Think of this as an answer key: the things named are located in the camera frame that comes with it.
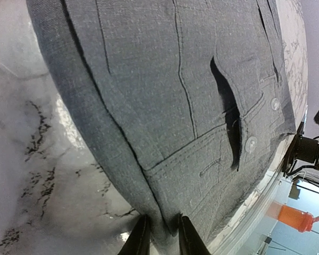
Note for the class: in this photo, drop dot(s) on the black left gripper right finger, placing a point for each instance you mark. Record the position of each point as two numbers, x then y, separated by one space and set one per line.
190 242

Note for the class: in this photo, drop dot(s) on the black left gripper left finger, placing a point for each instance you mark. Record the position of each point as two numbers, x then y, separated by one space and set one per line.
138 242

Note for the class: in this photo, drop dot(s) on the grey long sleeve shirt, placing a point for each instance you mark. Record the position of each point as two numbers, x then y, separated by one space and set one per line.
183 103

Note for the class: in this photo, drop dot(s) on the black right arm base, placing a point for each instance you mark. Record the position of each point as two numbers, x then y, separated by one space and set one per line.
290 156

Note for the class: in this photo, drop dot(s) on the orange plastic container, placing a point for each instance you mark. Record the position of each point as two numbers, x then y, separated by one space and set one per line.
300 220

